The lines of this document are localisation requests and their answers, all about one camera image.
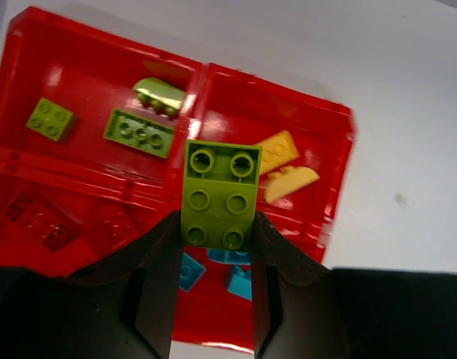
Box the green and blue lego stack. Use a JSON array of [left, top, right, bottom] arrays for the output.
[[25, 97, 78, 142]]

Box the red curved lego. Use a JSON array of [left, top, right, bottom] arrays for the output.
[[91, 201, 141, 254]]

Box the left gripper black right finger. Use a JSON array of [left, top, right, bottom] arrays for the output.
[[251, 212, 457, 358]]

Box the teal lego block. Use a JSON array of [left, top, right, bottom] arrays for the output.
[[207, 249, 251, 266]]

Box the green lego cube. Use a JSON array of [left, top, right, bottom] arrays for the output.
[[180, 140, 262, 252]]

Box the teal lego brick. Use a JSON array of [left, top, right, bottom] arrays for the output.
[[179, 253, 206, 292]]

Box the small teal lego piece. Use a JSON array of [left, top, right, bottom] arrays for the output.
[[224, 265, 252, 301]]

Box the yellow square lego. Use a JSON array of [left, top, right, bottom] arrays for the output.
[[264, 166, 320, 203]]

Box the green long lego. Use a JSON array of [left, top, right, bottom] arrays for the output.
[[103, 108, 175, 159]]

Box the red lego brick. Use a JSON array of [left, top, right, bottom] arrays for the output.
[[4, 191, 79, 253]]

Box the green curved lego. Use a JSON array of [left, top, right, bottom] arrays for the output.
[[132, 78, 185, 117]]

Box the red divided bin tray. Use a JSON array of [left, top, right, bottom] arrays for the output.
[[0, 7, 355, 351]]

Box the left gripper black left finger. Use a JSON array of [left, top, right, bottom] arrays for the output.
[[0, 211, 183, 358]]

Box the yellow long lego plate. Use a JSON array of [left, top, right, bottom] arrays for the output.
[[256, 130, 299, 176]]

